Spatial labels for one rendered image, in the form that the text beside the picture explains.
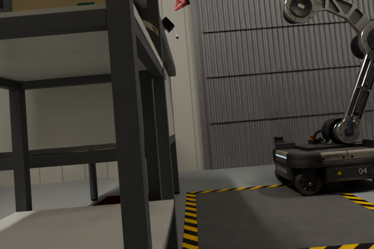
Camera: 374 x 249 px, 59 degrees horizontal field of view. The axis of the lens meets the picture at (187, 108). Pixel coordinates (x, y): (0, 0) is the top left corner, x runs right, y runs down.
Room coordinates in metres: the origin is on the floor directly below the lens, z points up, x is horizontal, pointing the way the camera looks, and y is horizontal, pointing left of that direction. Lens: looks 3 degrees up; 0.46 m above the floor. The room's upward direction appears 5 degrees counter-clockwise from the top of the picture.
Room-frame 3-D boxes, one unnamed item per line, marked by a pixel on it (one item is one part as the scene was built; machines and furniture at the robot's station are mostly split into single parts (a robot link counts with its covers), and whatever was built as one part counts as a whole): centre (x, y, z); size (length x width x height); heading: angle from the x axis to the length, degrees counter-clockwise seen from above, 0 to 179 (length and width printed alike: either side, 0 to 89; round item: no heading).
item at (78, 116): (1.69, 0.41, 0.60); 1.17 x 0.58 x 0.40; 179
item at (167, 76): (1.96, 0.11, 0.60); 0.55 x 0.03 x 0.39; 179
